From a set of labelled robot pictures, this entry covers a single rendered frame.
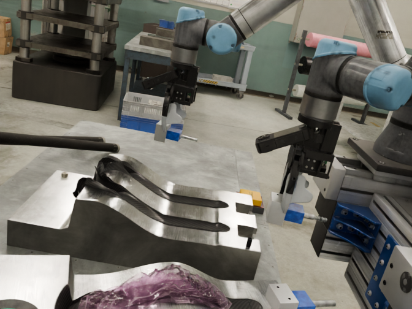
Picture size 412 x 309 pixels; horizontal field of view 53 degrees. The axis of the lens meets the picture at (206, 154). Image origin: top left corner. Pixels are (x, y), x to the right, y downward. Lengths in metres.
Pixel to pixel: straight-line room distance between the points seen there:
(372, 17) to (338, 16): 6.05
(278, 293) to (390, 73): 0.42
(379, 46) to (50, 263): 0.99
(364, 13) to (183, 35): 0.49
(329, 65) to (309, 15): 6.32
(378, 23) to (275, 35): 6.13
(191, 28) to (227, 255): 0.64
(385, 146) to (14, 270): 0.91
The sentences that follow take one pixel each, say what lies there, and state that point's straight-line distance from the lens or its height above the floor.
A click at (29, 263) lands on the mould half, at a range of 0.69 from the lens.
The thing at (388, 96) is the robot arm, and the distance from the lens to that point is 0.75.
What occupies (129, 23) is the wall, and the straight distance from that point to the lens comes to 7.20.
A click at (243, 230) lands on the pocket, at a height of 0.88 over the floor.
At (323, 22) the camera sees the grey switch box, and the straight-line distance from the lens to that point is 7.21.
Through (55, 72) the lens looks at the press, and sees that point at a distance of 4.74.
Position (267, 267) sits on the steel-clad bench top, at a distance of 0.97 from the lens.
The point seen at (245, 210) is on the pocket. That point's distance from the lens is 1.02.
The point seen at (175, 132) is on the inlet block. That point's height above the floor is 0.94.
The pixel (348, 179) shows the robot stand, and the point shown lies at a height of 0.97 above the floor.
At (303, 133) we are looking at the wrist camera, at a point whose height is 1.12.
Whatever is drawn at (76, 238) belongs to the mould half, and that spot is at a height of 0.84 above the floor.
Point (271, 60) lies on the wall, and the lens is 7.38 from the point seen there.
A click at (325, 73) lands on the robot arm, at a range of 0.81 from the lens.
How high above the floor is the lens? 1.32
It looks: 20 degrees down
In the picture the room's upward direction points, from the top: 12 degrees clockwise
